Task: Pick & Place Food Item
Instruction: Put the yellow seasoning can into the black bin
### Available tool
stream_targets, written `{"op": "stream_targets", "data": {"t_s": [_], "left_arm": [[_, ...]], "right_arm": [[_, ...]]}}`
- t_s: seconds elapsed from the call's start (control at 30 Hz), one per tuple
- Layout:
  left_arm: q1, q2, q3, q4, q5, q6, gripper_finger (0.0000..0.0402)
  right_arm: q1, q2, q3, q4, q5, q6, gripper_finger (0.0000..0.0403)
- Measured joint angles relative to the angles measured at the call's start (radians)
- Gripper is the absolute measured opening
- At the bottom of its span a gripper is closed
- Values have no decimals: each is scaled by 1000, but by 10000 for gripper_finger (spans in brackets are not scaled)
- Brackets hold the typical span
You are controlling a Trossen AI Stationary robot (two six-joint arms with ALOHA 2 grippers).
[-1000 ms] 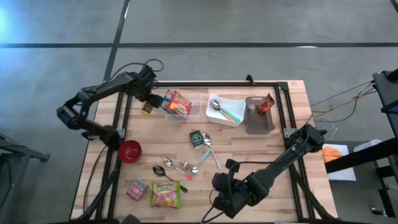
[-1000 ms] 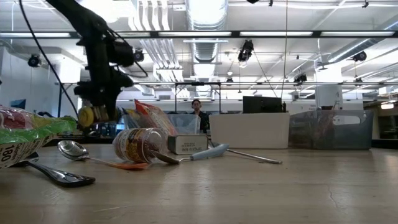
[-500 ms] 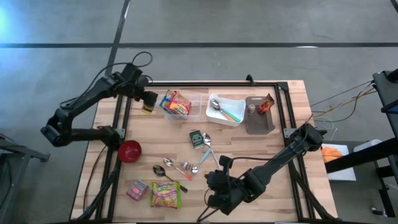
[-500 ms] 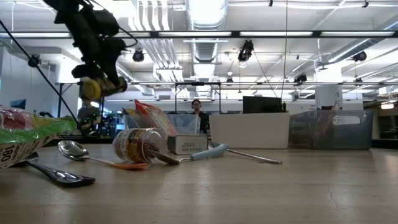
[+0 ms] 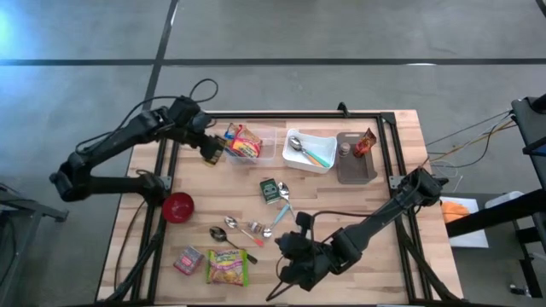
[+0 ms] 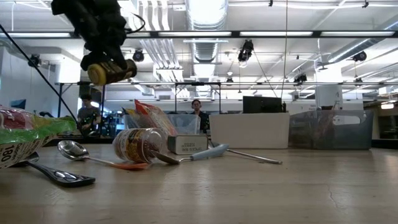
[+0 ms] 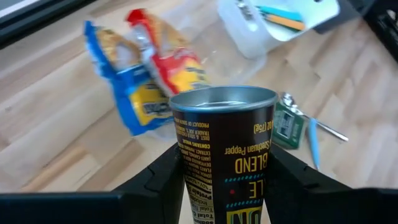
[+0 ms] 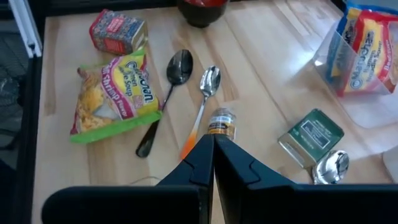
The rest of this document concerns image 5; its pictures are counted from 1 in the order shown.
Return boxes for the orange-handled metal spoon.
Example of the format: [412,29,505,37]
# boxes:
[224,215,265,248]

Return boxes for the small pink patterned box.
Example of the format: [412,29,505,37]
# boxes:
[172,245,205,276]

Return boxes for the yellow floor cable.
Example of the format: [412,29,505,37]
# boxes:
[426,122,518,165]

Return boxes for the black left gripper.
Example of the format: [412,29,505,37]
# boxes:
[170,96,228,167]

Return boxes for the grey metal stand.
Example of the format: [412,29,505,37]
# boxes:
[0,183,69,307]

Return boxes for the red orange seasoning packet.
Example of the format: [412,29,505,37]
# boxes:
[352,127,378,159]

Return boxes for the grey floor cable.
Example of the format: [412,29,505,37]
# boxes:
[425,109,513,147]

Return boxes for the green ramen packet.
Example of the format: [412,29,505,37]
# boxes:
[205,248,250,287]

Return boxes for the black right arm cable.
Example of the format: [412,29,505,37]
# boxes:
[276,168,427,278]

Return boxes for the smoky grey plastic bin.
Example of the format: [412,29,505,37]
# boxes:
[335,130,379,185]

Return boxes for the black beam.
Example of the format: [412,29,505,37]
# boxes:
[445,187,546,239]

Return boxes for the orange object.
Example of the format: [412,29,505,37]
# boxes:
[440,200,470,224]

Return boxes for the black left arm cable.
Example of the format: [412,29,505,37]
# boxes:
[75,78,219,153]

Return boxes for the red and black bowl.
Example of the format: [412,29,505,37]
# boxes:
[160,191,196,224]

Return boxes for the black equipment cart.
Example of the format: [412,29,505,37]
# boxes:
[510,93,546,191]

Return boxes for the white plastic bin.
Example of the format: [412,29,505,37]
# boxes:
[282,127,339,175]

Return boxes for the black aluminium table frame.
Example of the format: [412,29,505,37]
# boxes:
[100,101,464,306]

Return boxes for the dark metal spoon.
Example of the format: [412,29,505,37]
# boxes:
[208,225,259,265]

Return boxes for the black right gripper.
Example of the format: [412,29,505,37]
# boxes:
[264,234,342,303]

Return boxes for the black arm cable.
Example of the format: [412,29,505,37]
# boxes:
[276,168,427,278]
[75,78,219,153]

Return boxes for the red beef ramen packet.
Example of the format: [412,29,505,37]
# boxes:
[228,123,264,159]

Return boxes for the teal-handled metal spoon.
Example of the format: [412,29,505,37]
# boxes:
[288,136,333,169]

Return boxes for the green tin box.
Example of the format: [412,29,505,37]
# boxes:
[258,177,282,206]

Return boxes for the white paper sheet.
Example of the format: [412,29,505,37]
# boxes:
[438,195,491,249]

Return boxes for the clear plastic bin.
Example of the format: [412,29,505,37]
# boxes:
[224,123,278,166]

